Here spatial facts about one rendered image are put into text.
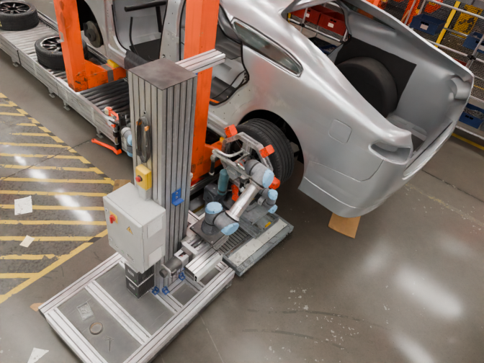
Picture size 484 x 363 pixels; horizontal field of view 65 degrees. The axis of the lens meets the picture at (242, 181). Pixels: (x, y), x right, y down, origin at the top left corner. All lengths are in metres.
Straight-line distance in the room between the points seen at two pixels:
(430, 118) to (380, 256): 1.56
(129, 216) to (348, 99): 1.70
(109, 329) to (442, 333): 2.81
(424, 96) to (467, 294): 2.04
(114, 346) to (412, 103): 3.68
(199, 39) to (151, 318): 2.07
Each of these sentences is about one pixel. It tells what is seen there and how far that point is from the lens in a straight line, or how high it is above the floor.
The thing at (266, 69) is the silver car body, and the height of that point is 1.62.
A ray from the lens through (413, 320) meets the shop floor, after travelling 3.96.
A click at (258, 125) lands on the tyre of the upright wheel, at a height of 1.18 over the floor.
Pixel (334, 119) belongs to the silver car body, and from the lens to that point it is 2.92.
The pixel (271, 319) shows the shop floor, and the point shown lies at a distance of 3.45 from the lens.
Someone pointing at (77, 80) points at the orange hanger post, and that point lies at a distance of 4.81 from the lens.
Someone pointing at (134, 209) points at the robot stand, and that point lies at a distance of 2.38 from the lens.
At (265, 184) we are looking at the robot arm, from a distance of 2.55.
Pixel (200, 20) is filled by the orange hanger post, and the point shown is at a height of 2.01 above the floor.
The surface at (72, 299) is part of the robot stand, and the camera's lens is 3.28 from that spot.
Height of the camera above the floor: 2.97
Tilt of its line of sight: 42 degrees down
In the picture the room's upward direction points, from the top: 11 degrees clockwise
